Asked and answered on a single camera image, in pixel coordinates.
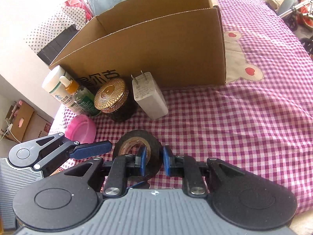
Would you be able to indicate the white supplement bottle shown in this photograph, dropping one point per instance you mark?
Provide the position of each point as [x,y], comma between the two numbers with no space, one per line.
[56,89]

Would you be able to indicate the pink collapsible bowl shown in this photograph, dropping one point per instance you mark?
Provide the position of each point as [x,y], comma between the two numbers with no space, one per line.
[81,128]

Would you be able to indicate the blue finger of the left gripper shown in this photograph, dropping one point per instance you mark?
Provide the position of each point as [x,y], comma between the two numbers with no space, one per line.
[140,185]
[88,150]

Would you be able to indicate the gold lid black jar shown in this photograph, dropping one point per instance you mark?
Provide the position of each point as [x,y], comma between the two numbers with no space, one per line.
[115,100]

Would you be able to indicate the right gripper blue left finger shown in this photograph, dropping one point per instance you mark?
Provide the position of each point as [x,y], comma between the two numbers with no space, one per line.
[120,169]

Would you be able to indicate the black electrical tape roll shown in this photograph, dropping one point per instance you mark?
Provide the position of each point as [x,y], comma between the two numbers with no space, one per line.
[147,151]

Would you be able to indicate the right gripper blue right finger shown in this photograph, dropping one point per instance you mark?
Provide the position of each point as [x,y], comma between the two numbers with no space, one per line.
[189,170]

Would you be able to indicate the cardboard boxes on floor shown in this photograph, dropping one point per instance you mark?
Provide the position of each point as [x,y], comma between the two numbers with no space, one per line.
[22,123]

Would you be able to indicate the brown cardboard box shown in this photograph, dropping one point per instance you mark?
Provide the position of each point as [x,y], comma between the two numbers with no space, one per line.
[180,42]

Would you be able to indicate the white power adapter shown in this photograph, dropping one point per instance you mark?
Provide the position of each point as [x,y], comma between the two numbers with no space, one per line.
[148,96]

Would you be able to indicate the dark cabinet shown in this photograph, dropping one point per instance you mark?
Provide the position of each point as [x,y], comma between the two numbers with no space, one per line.
[53,48]

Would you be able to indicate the purple checkered tablecloth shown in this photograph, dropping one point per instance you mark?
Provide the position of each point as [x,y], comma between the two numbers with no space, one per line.
[259,120]

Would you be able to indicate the polka dot cloth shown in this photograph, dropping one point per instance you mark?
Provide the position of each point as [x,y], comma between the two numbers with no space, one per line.
[48,30]

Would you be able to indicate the green dropper bottle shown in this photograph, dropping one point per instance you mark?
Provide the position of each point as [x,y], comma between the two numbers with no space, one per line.
[80,95]

